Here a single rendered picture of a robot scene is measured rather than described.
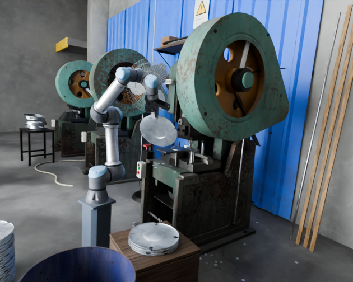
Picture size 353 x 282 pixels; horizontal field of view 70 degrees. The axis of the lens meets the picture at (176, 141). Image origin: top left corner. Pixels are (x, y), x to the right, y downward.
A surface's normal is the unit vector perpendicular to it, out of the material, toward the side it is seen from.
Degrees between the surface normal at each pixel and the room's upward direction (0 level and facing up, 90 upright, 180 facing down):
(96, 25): 90
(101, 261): 88
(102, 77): 90
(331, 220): 90
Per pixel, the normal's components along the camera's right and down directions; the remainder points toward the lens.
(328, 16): -0.80, 0.04
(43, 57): 0.59, 0.17
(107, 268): -0.29, 0.09
